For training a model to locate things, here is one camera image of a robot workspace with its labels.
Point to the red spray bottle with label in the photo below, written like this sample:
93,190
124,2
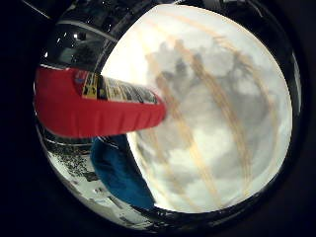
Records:
82,112

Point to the blue cloth with white stripes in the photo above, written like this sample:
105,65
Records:
121,174

